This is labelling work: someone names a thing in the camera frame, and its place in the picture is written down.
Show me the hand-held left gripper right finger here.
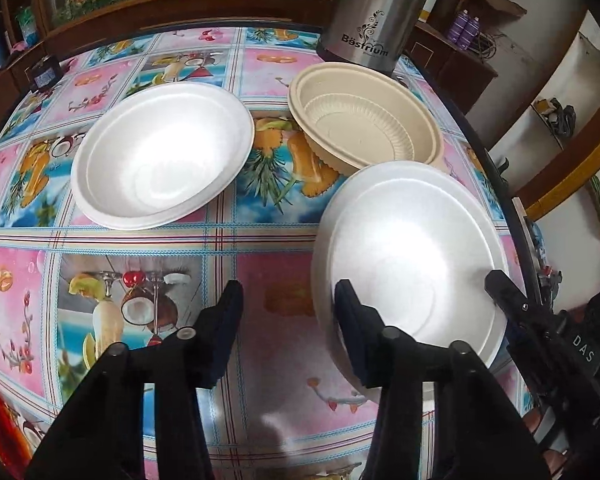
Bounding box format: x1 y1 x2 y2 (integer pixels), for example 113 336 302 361
334 280 551 480

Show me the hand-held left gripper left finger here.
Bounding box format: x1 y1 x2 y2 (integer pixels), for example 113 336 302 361
25 280 244 480

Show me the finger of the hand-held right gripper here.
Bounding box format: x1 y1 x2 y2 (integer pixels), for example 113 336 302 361
484 269 557 332

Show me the white foam bowl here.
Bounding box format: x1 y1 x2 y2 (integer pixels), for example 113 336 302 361
311 160 511 396
71 81 255 231

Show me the large beige plastic bowl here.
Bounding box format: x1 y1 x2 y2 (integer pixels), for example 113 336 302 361
286 61 444 178

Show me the printed fruit tablecloth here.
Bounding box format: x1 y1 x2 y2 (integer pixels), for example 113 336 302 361
0 25 536 480

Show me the purple spray can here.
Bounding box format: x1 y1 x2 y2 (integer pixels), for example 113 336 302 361
447 10 468 48
464 16 481 51

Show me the cardboard box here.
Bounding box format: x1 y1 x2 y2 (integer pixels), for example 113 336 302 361
472 0 528 18

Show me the small black device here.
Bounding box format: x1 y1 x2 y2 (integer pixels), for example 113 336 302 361
27 57 61 92

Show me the stainless steel thermos jug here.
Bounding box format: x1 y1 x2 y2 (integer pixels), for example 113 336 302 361
316 0 443 77

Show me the green bottle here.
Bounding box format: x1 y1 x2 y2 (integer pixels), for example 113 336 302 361
17 7 41 46

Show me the tangle of black wires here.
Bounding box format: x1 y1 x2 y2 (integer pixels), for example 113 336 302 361
477 30 503 58

